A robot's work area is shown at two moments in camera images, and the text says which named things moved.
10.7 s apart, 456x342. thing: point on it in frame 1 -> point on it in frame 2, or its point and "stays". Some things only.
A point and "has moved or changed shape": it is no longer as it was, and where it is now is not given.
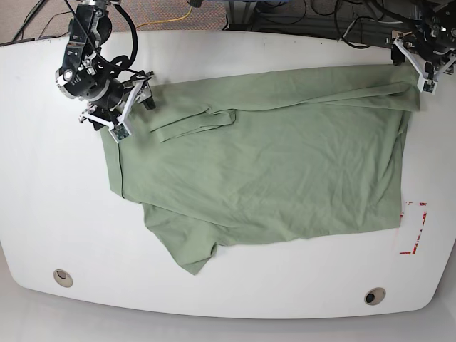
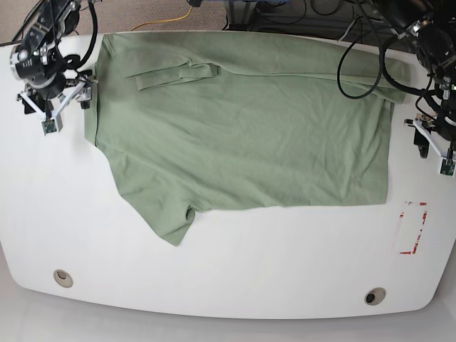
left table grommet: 63,278 stays
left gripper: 112,115 -> 84,93
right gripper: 429,62 -> 426,123
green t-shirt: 234,158 has moved or changed shape
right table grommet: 375,296 stays
